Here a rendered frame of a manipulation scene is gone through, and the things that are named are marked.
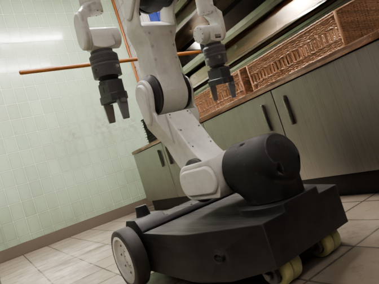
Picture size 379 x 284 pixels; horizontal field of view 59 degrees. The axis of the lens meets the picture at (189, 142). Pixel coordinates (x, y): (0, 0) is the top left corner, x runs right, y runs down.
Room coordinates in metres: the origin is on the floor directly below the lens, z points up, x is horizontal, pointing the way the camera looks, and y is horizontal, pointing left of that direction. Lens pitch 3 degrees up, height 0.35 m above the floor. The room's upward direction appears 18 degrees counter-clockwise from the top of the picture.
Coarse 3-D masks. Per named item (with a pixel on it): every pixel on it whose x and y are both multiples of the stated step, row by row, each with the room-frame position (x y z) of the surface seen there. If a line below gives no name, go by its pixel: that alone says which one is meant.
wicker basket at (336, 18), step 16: (368, 0) 1.41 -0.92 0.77; (336, 16) 1.27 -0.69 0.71; (352, 16) 1.33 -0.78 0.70; (368, 16) 1.39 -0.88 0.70; (304, 32) 1.40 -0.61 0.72; (320, 32) 1.34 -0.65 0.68; (336, 32) 1.29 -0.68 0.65; (352, 32) 1.66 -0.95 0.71; (368, 32) 1.37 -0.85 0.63; (288, 48) 1.49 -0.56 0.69; (304, 48) 1.42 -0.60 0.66; (320, 48) 1.36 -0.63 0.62; (336, 48) 1.31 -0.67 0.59; (256, 64) 1.67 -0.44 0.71; (272, 64) 1.83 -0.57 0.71; (288, 64) 1.90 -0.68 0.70; (304, 64) 1.45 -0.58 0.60; (256, 80) 1.75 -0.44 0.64; (272, 80) 1.61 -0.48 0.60
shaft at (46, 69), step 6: (180, 54) 2.66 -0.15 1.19; (186, 54) 2.69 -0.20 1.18; (192, 54) 2.74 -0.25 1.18; (120, 60) 2.37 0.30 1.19; (126, 60) 2.40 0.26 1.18; (132, 60) 2.43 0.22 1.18; (54, 66) 2.12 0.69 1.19; (60, 66) 2.14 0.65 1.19; (66, 66) 2.16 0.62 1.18; (72, 66) 2.18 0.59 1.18; (78, 66) 2.21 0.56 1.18; (84, 66) 2.23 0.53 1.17; (24, 72) 2.02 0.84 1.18; (30, 72) 2.04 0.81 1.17; (36, 72) 2.07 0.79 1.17; (42, 72) 2.09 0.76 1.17
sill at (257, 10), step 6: (270, 0) 2.08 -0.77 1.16; (258, 6) 2.16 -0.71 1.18; (264, 6) 2.13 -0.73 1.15; (252, 12) 2.22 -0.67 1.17; (258, 12) 2.18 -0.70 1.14; (246, 18) 2.27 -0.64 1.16; (240, 24) 2.33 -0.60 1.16; (228, 30) 2.44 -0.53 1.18; (234, 30) 2.39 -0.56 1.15; (228, 36) 2.46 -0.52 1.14; (192, 60) 2.89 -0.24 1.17; (186, 66) 2.98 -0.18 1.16
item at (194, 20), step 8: (216, 0) 2.33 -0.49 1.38; (224, 0) 2.35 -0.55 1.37; (232, 0) 2.37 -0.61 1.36; (224, 8) 2.47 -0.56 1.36; (192, 16) 2.50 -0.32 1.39; (200, 16) 2.53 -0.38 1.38; (184, 24) 2.61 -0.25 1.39; (192, 24) 2.63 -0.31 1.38; (200, 24) 2.65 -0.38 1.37; (176, 32) 2.72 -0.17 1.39; (184, 32) 2.74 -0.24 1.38; (192, 32) 2.76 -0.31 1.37; (176, 40) 2.86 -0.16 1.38; (184, 40) 2.89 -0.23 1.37
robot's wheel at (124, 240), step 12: (120, 240) 1.10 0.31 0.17; (132, 240) 1.07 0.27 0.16; (120, 252) 1.18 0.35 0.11; (132, 252) 1.05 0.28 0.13; (144, 252) 1.07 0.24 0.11; (120, 264) 1.18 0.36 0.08; (132, 264) 1.06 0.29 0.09; (144, 264) 1.06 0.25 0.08; (132, 276) 1.14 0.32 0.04; (144, 276) 1.07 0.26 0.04
